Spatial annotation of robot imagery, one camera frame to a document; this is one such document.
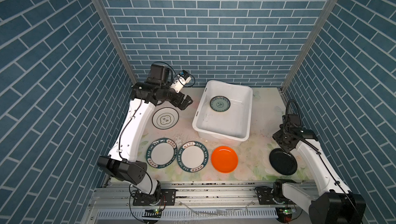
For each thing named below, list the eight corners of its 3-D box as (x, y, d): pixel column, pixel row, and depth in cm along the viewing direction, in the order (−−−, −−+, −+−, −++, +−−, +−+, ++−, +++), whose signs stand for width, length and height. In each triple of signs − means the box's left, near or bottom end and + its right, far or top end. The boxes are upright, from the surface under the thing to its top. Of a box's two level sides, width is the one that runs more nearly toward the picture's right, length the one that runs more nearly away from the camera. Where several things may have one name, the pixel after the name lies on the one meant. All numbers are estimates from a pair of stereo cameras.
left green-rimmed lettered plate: (143, 168, 84) (142, 166, 83) (151, 139, 96) (150, 137, 94) (175, 168, 85) (174, 166, 83) (178, 139, 96) (178, 138, 94)
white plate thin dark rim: (150, 129, 100) (149, 127, 98) (155, 109, 111) (154, 107, 109) (177, 129, 101) (176, 127, 98) (180, 110, 111) (179, 107, 109)
